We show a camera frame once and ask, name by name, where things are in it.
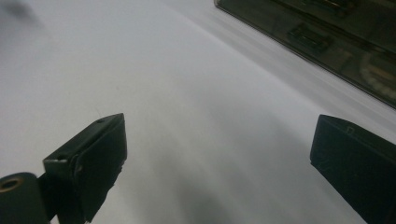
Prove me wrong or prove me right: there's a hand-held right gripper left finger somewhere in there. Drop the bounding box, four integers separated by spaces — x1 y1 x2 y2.
38 113 128 224

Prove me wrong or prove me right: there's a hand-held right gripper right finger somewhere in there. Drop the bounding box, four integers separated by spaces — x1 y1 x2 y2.
309 114 396 224

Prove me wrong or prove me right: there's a smoky acrylic drawer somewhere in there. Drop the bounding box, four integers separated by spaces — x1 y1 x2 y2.
274 0 396 60
214 0 396 109

